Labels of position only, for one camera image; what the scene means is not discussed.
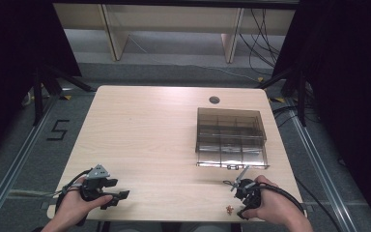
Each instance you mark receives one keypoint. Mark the black metal stand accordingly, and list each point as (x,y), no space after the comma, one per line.
(50,83)
(298,93)

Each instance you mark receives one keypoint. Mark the person's right hand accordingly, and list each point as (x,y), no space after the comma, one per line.
(275,204)

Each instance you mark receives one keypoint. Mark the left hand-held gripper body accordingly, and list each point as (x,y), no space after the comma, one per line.
(94,187)

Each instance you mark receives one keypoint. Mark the smoky transparent compartment box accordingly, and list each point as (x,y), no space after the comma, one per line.
(230,140)

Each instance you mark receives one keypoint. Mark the dark curtain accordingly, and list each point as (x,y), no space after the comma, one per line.
(13,64)
(351,80)

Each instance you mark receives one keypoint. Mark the aluminium floor rail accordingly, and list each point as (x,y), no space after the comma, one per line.
(319,164)
(16,164)

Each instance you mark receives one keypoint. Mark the beige wooden shelf unit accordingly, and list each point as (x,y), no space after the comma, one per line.
(174,19)

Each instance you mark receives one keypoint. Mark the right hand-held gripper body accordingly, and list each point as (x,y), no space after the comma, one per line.
(251,193)

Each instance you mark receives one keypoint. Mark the small copper-coloured trinket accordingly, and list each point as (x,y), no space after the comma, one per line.
(229,209)

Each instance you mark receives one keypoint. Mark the yellow black tape marker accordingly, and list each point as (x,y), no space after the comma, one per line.
(260,79)

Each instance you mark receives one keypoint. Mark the person's left hand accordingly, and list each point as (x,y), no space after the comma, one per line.
(72,208)

